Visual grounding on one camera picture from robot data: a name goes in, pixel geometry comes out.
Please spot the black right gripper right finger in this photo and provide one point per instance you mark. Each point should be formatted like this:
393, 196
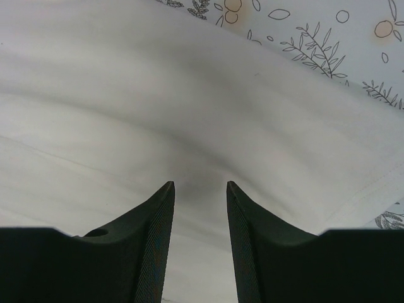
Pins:
277, 262

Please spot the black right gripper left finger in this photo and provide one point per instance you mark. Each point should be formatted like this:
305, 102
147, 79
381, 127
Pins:
122, 261

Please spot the white t shirt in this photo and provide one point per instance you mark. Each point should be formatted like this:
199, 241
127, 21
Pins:
102, 102

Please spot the floral table cloth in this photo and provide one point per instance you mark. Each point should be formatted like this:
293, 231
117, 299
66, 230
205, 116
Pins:
340, 65

